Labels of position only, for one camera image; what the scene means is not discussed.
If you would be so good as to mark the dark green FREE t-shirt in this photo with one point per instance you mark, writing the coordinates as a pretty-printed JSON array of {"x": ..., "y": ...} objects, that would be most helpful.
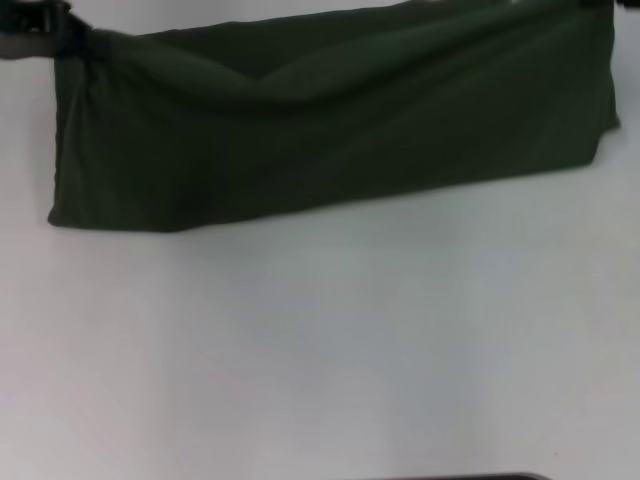
[{"x": 325, "y": 125}]

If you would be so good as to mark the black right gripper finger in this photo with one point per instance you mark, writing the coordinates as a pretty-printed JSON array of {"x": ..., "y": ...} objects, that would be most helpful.
[{"x": 595, "y": 3}]

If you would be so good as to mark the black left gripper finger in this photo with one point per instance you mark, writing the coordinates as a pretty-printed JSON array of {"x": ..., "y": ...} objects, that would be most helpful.
[{"x": 75, "y": 32}]

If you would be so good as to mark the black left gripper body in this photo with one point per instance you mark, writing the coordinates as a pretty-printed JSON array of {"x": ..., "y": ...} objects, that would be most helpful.
[{"x": 27, "y": 30}]

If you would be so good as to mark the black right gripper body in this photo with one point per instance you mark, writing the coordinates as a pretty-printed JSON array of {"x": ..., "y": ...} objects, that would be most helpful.
[{"x": 629, "y": 3}]

